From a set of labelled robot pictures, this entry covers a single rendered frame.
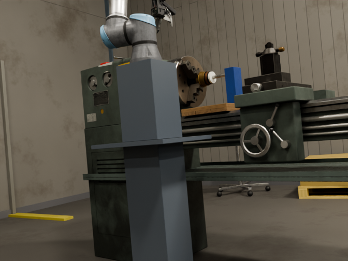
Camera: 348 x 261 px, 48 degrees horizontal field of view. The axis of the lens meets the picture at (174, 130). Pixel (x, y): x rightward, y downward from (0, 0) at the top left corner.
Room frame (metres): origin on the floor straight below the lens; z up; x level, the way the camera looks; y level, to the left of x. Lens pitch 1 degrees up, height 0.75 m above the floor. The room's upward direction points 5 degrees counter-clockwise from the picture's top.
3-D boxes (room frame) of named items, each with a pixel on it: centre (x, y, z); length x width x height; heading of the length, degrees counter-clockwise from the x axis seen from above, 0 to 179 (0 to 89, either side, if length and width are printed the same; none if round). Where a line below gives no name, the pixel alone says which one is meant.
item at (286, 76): (1.96, -0.49, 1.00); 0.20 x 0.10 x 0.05; 50
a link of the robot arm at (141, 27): (1.81, 0.11, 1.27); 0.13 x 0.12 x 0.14; 69
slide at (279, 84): (1.99, -0.55, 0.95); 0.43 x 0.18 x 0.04; 140
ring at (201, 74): (2.30, -0.21, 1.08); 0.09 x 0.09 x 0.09; 50
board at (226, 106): (2.24, -0.28, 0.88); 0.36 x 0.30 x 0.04; 140
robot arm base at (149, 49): (1.81, 0.10, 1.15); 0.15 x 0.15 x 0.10
